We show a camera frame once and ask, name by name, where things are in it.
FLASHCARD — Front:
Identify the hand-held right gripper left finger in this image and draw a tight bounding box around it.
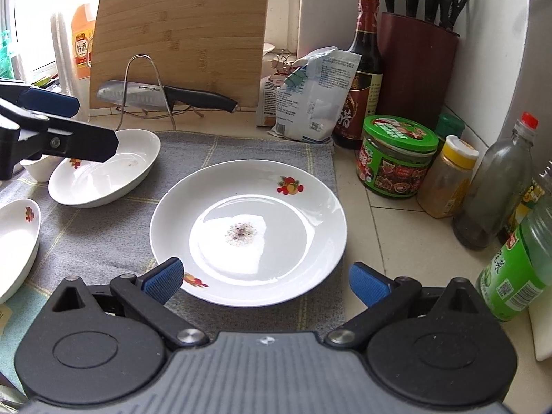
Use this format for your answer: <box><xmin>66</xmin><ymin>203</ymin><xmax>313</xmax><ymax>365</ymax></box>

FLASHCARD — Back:
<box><xmin>51</xmin><ymin>257</ymin><xmax>210</xmax><ymax>351</ymax></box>

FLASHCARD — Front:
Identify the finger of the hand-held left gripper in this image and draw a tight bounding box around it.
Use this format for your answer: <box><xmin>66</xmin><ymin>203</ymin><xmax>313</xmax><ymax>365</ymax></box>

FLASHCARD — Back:
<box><xmin>0</xmin><ymin>78</ymin><xmax>81</xmax><ymax>118</ymax></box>
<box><xmin>0</xmin><ymin>97</ymin><xmax>120</xmax><ymax>181</ymax></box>

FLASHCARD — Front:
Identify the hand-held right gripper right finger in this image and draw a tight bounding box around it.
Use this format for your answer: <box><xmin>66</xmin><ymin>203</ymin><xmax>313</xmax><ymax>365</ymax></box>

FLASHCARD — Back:
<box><xmin>324</xmin><ymin>262</ymin><xmax>481</xmax><ymax>348</ymax></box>

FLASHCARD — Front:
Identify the deep white fruit-print plate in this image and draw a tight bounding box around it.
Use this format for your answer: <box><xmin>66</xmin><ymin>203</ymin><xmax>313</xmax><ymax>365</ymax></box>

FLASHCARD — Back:
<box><xmin>47</xmin><ymin>129</ymin><xmax>161</xmax><ymax>208</ymax></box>

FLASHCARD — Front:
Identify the small white bowl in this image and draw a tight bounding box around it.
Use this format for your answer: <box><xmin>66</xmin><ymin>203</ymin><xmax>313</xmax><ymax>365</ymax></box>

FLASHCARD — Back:
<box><xmin>19</xmin><ymin>154</ymin><xmax>65</xmax><ymax>183</ymax></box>

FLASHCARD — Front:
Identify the stack of white plates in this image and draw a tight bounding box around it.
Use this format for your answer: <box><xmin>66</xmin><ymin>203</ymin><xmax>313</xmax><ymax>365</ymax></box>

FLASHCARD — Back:
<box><xmin>0</xmin><ymin>198</ymin><xmax>42</xmax><ymax>305</ymax></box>

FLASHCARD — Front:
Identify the large white fruit-print plate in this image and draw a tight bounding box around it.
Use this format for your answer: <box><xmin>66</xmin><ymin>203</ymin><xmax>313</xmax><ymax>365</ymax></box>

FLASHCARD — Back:
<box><xmin>149</xmin><ymin>160</ymin><xmax>348</xmax><ymax>308</ymax></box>

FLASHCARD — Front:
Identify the clear plastic container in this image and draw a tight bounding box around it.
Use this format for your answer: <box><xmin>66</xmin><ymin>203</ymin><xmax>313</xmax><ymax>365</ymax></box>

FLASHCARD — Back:
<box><xmin>49</xmin><ymin>11</ymin><xmax>91</xmax><ymax>115</ymax></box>

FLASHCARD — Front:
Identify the orange label cooking wine bottle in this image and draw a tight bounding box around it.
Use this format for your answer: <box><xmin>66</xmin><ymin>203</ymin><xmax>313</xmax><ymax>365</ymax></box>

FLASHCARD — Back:
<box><xmin>70</xmin><ymin>0</ymin><xmax>98</xmax><ymax>80</ymax></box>

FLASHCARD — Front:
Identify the grey checked dish cloth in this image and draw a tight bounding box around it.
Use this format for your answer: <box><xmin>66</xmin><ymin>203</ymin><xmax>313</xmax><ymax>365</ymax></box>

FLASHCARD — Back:
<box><xmin>0</xmin><ymin>131</ymin><xmax>346</xmax><ymax>333</ymax></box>

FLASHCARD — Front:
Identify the santoku kitchen knife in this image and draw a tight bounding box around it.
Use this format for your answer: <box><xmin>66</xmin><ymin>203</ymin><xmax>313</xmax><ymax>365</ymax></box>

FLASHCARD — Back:
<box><xmin>96</xmin><ymin>80</ymin><xmax>239</xmax><ymax>114</ymax></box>

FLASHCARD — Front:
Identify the green lid sauce jar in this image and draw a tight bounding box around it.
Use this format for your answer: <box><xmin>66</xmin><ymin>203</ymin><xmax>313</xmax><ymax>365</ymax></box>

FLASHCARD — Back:
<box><xmin>356</xmin><ymin>114</ymin><xmax>440</xmax><ymax>200</ymax></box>

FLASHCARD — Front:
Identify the yellow cap spice jar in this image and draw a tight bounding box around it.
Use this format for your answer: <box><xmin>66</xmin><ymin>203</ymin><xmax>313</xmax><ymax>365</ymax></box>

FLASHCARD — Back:
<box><xmin>416</xmin><ymin>135</ymin><xmax>479</xmax><ymax>219</ymax></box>

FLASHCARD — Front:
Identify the teal cloth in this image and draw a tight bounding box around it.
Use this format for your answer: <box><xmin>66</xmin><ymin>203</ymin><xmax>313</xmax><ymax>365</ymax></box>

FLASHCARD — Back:
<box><xmin>0</xmin><ymin>285</ymin><xmax>55</xmax><ymax>380</ymax></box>

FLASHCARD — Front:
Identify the bamboo cutting board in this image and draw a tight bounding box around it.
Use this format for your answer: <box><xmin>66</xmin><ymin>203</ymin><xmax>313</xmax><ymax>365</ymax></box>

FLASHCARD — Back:
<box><xmin>88</xmin><ymin>0</ymin><xmax>272</xmax><ymax>113</ymax></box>

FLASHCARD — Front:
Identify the green label glass jar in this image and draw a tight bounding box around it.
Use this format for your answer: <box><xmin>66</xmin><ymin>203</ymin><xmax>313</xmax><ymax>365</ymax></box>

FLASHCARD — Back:
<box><xmin>476</xmin><ymin>203</ymin><xmax>552</xmax><ymax>322</ymax></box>

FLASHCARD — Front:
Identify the clear glass red-cap bottle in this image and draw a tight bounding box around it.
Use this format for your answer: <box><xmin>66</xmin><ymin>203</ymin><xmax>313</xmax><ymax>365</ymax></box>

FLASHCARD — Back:
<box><xmin>452</xmin><ymin>112</ymin><xmax>540</xmax><ymax>251</ymax></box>

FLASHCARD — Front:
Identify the dark sauce bottle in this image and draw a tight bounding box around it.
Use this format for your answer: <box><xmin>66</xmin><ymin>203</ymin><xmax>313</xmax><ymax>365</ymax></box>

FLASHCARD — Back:
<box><xmin>498</xmin><ymin>172</ymin><xmax>552</xmax><ymax>246</ymax></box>

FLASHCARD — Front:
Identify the green cap bottle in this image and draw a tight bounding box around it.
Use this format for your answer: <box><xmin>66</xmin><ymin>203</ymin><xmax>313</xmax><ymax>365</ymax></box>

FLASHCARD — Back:
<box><xmin>435</xmin><ymin>113</ymin><xmax>466</xmax><ymax>147</ymax></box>

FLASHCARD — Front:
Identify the white rectangular dish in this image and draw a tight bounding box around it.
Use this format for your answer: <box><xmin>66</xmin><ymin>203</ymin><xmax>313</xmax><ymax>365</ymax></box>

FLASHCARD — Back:
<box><xmin>528</xmin><ymin>306</ymin><xmax>552</xmax><ymax>361</ymax></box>

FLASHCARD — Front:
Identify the red and white bag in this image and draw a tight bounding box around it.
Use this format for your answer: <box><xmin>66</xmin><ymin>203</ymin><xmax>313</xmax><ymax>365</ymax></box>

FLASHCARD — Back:
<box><xmin>256</xmin><ymin>73</ymin><xmax>287</xmax><ymax>128</ymax></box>

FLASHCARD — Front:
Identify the white seasoning bag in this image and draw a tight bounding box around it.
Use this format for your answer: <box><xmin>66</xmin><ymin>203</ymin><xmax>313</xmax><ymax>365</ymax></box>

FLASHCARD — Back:
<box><xmin>269</xmin><ymin>47</ymin><xmax>362</xmax><ymax>143</ymax></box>

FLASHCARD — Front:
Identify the dark vinegar bottle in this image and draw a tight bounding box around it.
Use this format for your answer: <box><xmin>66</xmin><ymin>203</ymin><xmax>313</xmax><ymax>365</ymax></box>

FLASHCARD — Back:
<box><xmin>332</xmin><ymin>0</ymin><xmax>384</xmax><ymax>149</ymax></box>

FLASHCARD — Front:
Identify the metal binder clip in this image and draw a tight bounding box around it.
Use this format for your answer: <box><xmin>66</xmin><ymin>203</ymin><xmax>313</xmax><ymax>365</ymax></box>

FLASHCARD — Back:
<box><xmin>271</xmin><ymin>53</ymin><xmax>298</xmax><ymax>74</ymax></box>

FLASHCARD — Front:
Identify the dark red knife block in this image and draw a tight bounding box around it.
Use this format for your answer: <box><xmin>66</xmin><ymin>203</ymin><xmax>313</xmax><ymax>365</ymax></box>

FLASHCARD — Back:
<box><xmin>376</xmin><ymin>12</ymin><xmax>459</xmax><ymax>130</ymax></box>

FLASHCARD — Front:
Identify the green binder clip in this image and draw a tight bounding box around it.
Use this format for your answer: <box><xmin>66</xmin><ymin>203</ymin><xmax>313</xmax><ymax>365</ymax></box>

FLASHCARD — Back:
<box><xmin>285</xmin><ymin>67</ymin><xmax>309</xmax><ymax>89</ymax></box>

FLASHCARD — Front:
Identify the metal wire rack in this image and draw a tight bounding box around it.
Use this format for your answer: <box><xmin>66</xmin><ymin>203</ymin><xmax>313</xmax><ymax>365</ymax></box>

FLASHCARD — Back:
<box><xmin>116</xmin><ymin>54</ymin><xmax>203</xmax><ymax>132</ymax></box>

